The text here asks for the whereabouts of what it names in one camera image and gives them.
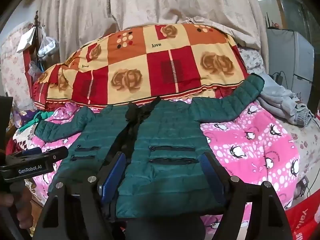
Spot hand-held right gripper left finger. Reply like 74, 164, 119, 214
32, 152, 128, 240

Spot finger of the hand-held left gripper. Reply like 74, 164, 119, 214
21, 148, 42, 157
37, 147, 69, 166

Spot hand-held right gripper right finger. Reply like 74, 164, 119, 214
199, 152, 293, 240

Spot green puffer jacket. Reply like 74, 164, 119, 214
34, 73, 265, 222

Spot person's left hand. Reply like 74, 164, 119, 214
0, 186, 33, 232

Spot teal green garment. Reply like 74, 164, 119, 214
19, 110, 54, 133

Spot purple cloth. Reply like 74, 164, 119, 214
12, 109, 33, 128

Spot pink penguin blanket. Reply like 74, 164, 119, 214
12, 100, 300, 240

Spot clear plastic bag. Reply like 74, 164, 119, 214
37, 27, 56, 61
28, 60, 42, 77

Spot floral pink cloth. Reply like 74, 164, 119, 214
0, 22, 34, 103

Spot floral beige bed sheet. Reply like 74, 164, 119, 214
239, 46, 320, 205

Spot red printed cloth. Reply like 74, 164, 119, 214
285, 195, 320, 240

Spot grey sweatpants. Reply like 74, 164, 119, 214
256, 73, 315, 127

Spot white paper bag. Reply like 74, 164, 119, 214
17, 26, 36, 53

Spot wooden coat rack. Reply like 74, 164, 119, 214
33, 11, 41, 64

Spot red yellow rose pillow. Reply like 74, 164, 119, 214
32, 23, 250, 110

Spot black power adapter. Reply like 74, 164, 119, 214
272, 71, 287, 85

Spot beige crumpled bedding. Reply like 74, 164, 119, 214
186, 17, 263, 48

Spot grey white refrigerator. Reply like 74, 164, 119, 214
266, 29, 315, 110

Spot black router with antennas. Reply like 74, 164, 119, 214
265, 12, 280, 30

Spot beige patterned curtain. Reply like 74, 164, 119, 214
37, 0, 269, 75

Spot black charger with cable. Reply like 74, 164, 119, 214
294, 175, 320, 201

